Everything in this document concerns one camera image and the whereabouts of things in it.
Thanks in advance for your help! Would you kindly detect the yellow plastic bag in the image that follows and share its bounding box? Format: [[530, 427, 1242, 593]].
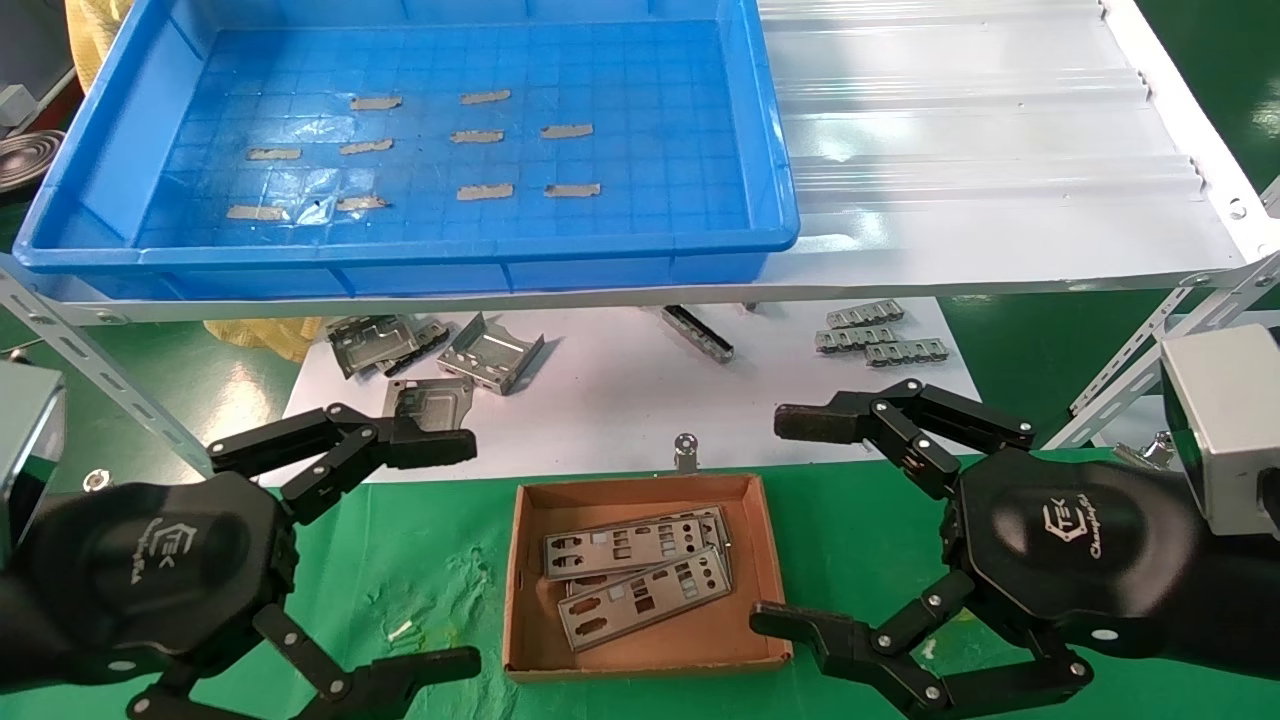
[[63, 0, 136, 96], [203, 318, 336, 363]]

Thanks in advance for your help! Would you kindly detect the shallow cardboard box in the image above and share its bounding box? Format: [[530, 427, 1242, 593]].
[[500, 472, 794, 683]]

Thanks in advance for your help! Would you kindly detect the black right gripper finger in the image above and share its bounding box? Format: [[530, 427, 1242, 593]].
[[750, 568, 1094, 720], [773, 378, 1038, 501]]

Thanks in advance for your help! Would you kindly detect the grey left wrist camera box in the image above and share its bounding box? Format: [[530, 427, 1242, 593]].
[[0, 360, 67, 561]]

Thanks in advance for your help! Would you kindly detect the large blue plastic bin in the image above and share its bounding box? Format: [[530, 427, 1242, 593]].
[[12, 0, 801, 301]]

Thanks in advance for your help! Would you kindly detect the grey slotted angle strut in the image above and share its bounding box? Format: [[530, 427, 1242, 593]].
[[1040, 175, 1280, 451], [0, 275, 244, 491]]

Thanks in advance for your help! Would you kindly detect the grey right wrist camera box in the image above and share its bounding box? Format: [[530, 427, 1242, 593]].
[[1160, 322, 1280, 541]]

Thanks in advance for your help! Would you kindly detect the small grey connector strip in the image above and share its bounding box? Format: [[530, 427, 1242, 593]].
[[866, 338, 950, 368], [814, 325, 898, 354], [826, 300, 906, 329]]

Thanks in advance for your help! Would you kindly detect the white tray board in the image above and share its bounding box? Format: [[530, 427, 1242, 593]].
[[258, 296, 983, 488]]

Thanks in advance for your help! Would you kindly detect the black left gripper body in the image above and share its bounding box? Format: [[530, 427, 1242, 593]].
[[20, 472, 301, 689]]

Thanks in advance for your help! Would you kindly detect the grey stamped metal bracket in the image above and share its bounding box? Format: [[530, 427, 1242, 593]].
[[328, 314, 421, 381]]

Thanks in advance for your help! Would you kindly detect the folded grey metal bracket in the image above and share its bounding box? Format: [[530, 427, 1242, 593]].
[[437, 312, 546, 396]]

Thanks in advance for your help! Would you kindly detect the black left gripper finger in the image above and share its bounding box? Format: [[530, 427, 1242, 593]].
[[127, 603, 483, 720], [208, 403, 479, 526]]

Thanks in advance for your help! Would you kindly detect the long dark metal bar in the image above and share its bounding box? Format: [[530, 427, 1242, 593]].
[[660, 305, 735, 363]]

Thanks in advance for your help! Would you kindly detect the flat grey metal frame part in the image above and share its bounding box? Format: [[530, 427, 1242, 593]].
[[383, 376, 476, 435]]

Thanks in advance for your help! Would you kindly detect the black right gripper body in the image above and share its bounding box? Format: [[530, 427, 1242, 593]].
[[940, 448, 1206, 661]]

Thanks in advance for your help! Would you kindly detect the coiled metal band spool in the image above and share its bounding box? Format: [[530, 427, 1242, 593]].
[[0, 128, 69, 193]]

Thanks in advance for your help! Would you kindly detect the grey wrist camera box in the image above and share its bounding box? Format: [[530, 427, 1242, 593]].
[[0, 360, 67, 561], [1160, 322, 1280, 541]]

